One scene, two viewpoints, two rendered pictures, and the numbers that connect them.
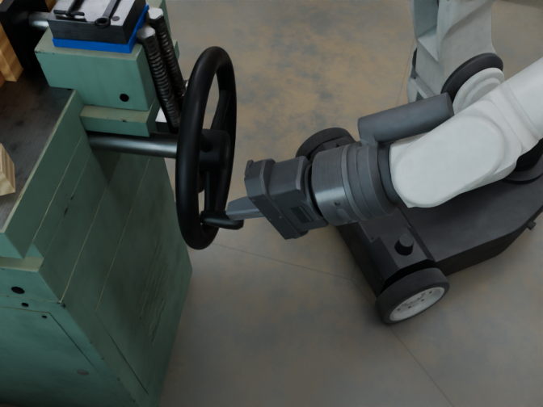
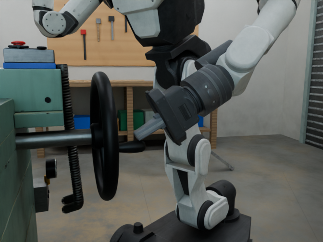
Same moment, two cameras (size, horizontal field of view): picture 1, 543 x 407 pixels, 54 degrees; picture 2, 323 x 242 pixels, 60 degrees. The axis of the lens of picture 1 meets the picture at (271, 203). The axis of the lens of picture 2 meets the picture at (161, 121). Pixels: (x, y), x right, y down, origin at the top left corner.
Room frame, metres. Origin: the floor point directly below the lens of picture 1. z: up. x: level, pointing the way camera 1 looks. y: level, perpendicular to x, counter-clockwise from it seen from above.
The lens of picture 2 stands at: (-0.11, 0.25, 0.95)
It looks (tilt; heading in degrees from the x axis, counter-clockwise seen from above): 10 degrees down; 333
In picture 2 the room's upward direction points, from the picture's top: straight up
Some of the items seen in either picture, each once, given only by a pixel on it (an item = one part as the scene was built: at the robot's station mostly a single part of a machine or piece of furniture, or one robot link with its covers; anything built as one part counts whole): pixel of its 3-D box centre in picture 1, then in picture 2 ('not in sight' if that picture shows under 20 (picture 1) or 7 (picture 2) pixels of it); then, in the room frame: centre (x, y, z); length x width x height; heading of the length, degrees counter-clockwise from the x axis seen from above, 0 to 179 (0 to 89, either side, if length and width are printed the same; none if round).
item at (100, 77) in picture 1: (110, 48); (31, 89); (0.61, 0.22, 0.91); 0.15 x 0.14 x 0.09; 172
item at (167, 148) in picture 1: (160, 144); (67, 138); (0.52, 0.16, 0.81); 0.29 x 0.20 x 0.29; 172
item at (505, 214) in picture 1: (444, 174); (197, 226); (0.96, -0.50, 0.19); 0.64 x 0.52 x 0.33; 112
